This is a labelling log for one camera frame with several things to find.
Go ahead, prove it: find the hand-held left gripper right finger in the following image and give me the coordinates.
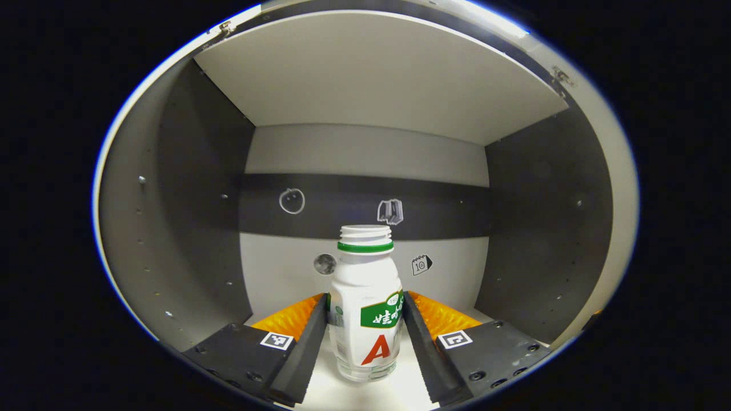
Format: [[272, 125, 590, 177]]
[[401, 290, 553, 407]]

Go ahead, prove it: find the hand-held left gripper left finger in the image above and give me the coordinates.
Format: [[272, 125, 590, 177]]
[[182, 292, 331, 407]]

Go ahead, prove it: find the white plastic bottle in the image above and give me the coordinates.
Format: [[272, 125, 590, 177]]
[[328, 224, 405, 382]]

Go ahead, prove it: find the grey cabinet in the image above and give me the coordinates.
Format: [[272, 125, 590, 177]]
[[93, 0, 639, 411]]

